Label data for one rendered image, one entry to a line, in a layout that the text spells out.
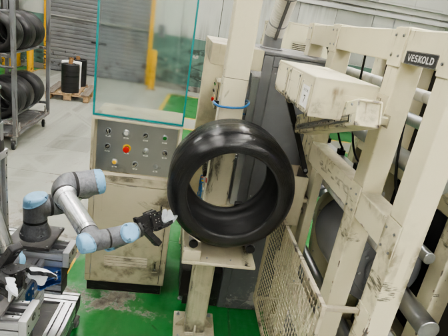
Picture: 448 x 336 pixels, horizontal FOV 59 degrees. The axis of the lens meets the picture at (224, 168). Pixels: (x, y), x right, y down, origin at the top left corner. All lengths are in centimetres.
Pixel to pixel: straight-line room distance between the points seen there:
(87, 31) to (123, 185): 915
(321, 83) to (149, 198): 152
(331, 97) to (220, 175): 90
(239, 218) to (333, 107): 89
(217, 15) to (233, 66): 906
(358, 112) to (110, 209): 178
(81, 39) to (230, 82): 974
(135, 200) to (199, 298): 74
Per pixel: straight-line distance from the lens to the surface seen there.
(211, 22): 1107
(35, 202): 217
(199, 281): 251
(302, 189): 221
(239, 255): 209
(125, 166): 261
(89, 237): 150
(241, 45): 203
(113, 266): 292
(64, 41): 1175
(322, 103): 150
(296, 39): 541
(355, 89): 153
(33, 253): 230
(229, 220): 213
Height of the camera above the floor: 191
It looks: 20 degrees down
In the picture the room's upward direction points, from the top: 10 degrees clockwise
